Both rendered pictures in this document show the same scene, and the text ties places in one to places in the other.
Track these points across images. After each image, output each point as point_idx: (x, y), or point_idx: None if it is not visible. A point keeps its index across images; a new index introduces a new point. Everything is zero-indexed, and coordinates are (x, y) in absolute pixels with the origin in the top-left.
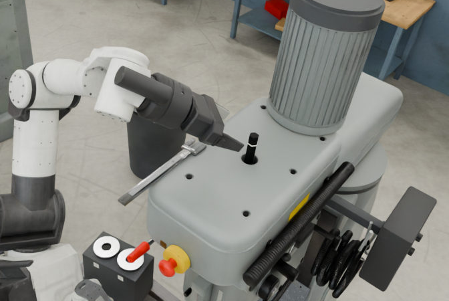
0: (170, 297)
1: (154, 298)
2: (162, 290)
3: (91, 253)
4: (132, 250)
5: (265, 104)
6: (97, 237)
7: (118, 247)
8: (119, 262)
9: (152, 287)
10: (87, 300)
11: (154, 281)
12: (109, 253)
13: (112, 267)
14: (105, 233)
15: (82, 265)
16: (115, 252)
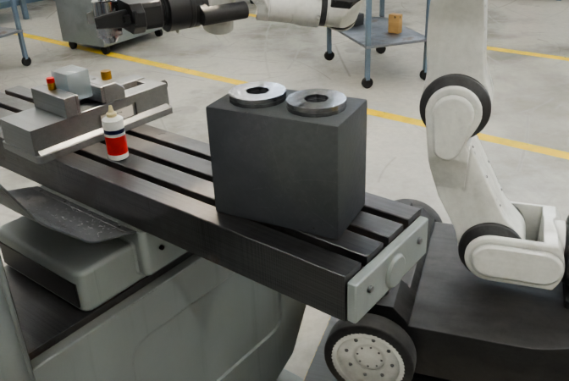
0: (177, 202)
1: (212, 198)
2: (193, 209)
3: (348, 100)
4: (255, 98)
5: None
6: (346, 117)
7: (288, 99)
8: (279, 85)
9: (215, 212)
10: None
11: (212, 220)
12: (305, 91)
13: (294, 90)
14: (328, 123)
15: (387, 229)
16: (292, 94)
